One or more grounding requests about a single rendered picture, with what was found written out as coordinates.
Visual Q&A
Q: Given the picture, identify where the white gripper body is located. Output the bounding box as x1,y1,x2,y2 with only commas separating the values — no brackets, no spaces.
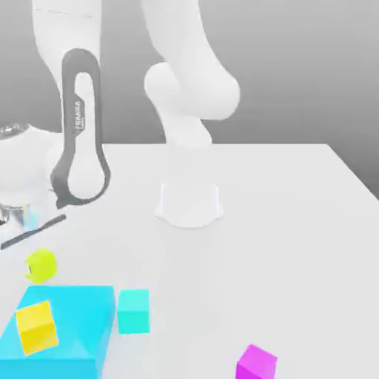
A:
0,210,68,258

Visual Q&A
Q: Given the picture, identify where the small lime cube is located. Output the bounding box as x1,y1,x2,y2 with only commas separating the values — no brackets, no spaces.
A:
24,247,58,284

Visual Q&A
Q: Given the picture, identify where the small yellow cube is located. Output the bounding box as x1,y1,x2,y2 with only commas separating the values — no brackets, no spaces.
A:
15,301,60,357

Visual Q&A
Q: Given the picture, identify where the small turquoise cube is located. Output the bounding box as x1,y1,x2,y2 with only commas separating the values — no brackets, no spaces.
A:
116,289,151,335

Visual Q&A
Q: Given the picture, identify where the small magenta cube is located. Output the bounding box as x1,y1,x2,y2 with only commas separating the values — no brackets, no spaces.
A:
235,343,278,379

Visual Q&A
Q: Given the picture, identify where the large cyan box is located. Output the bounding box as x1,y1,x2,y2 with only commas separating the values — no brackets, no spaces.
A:
0,284,115,379

